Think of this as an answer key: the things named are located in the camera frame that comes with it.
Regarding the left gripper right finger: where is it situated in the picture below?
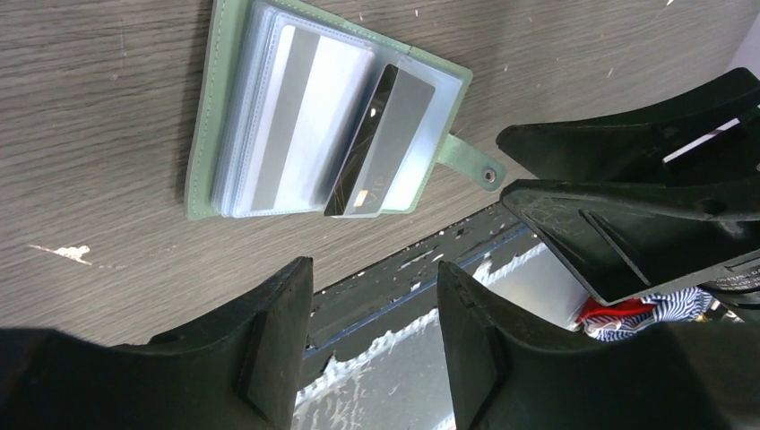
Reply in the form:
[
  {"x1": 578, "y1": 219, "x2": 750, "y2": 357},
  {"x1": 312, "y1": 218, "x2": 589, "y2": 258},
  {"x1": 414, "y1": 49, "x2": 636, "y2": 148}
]
[{"x1": 436, "y1": 262, "x2": 759, "y2": 429}]

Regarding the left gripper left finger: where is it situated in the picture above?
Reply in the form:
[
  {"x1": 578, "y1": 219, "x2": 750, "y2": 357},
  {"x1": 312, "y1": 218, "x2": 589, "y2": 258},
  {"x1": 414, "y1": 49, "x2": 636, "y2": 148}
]
[{"x1": 1, "y1": 257, "x2": 313, "y2": 429}]

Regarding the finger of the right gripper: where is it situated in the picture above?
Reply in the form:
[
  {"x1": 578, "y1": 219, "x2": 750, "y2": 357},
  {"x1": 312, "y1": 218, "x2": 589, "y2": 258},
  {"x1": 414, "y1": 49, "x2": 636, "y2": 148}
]
[
  {"x1": 497, "y1": 67, "x2": 759, "y2": 182},
  {"x1": 501, "y1": 178, "x2": 759, "y2": 304}
]

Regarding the black VIP card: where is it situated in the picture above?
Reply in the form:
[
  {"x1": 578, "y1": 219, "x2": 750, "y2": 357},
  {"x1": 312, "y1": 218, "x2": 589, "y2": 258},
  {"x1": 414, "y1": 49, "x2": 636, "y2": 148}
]
[{"x1": 324, "y1": 64, "x2": 435, "y2": 217}]

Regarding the white magnetic stripe card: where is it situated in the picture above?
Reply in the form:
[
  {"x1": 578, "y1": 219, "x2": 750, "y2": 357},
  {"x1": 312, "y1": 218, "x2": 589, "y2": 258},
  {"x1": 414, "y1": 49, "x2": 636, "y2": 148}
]
[{"x1": 230, "y1": 24, "x2": 376, "y2": 218}]

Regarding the red striped cloth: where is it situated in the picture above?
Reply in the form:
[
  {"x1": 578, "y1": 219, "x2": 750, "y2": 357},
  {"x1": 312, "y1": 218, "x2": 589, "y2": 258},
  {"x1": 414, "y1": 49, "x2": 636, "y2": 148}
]
[{"x1": 574, "y1": 287, "x2": 713, "y2": 342}]

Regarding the aluminium rail frame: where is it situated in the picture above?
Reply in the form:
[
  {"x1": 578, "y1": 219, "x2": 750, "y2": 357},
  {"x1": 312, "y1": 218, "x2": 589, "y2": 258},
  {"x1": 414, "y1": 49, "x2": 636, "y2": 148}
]
[{"x1": 291, "y1": 236, "x2": 588, "y2": 429}]

